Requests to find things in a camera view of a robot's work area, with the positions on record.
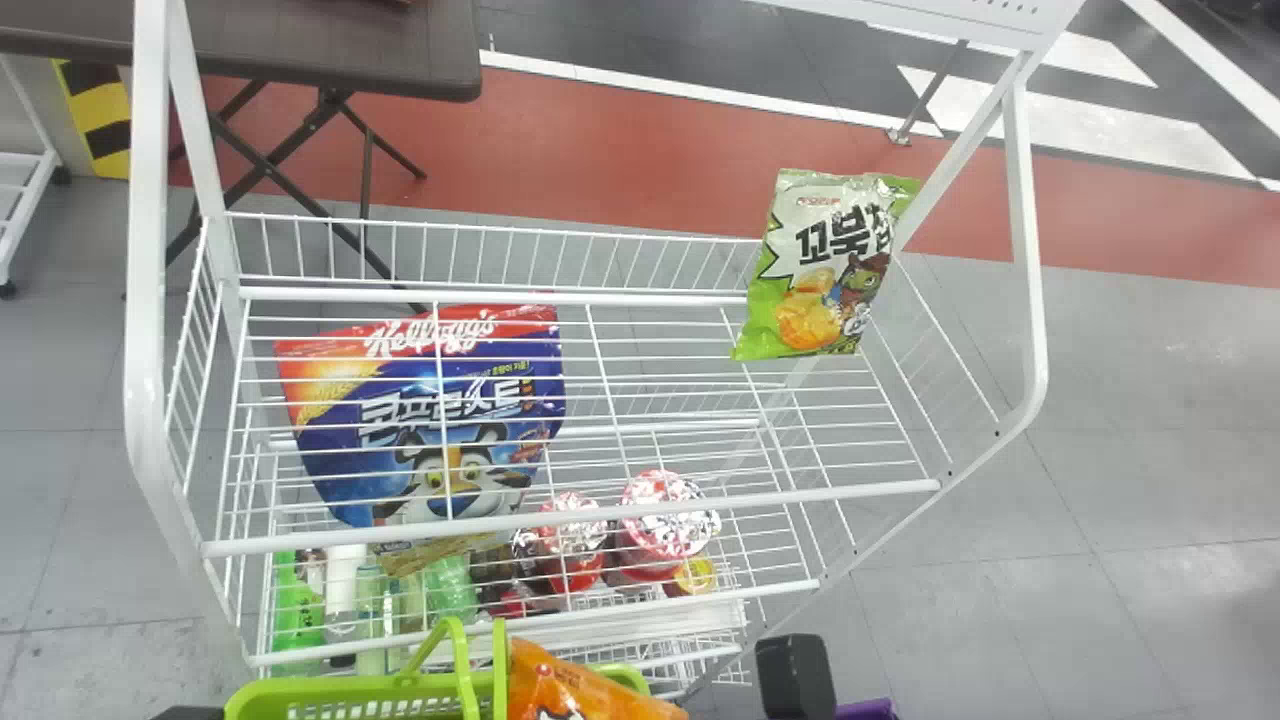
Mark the red noodle cup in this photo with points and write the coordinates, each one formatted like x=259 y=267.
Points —
x=570 y=545
x=668 y=520

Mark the green snack packet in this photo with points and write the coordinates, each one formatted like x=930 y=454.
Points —
x=820 y=270

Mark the blue cereal bag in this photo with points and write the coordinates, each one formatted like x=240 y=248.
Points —
x=420 y=390

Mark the yellow can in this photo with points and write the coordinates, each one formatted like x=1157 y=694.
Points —
x=694 y=576

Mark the green bottle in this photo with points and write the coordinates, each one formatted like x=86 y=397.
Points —
x=452 y=590
x=295 y=615

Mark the orange snack packet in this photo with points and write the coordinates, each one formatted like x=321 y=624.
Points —
x=560 y=690

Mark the clear bottle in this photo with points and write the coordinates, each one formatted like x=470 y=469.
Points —
x=346 y=590

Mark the green basket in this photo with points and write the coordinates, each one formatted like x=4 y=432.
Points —
x=400 y=698

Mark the purple crate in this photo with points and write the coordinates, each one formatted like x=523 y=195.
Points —
x=868 y=710

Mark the dark side table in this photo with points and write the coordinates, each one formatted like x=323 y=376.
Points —
x=300 y=40

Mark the yellow black striped post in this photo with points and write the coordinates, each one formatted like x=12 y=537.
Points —
x=98 y=120

